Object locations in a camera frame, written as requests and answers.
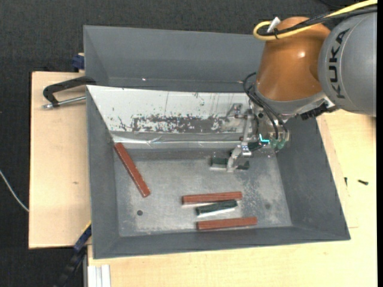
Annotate red-brown flat block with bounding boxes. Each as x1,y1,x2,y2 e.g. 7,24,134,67
181,191,244,206
196,216,259,231
113,142,151,199

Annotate dark green block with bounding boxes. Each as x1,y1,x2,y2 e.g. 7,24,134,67
195,199,239,216
209,156,251,172

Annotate grey metal bin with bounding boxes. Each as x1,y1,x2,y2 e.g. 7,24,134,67
83,25,351,259

